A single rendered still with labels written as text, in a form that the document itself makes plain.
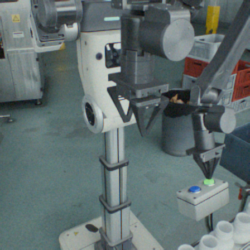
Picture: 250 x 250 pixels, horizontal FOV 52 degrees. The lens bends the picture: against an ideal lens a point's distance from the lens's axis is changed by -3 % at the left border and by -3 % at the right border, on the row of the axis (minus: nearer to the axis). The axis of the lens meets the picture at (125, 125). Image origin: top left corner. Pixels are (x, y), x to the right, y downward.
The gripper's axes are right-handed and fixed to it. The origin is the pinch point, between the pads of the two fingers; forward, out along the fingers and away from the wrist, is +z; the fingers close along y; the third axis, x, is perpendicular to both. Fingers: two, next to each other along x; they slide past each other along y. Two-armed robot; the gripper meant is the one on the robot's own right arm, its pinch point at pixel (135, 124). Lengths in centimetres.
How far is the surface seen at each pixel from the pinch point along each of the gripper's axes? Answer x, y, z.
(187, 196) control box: 19.3, -1.1, 28.4
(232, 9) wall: 1060, -789, 45
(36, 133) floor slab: 30, -264, 140
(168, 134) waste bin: 139, -141, 113
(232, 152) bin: 85, -31, 54
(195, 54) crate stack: 205, -181, 44
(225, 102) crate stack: 251, -162, 107
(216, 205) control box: 27.1, 3.7, 32.3
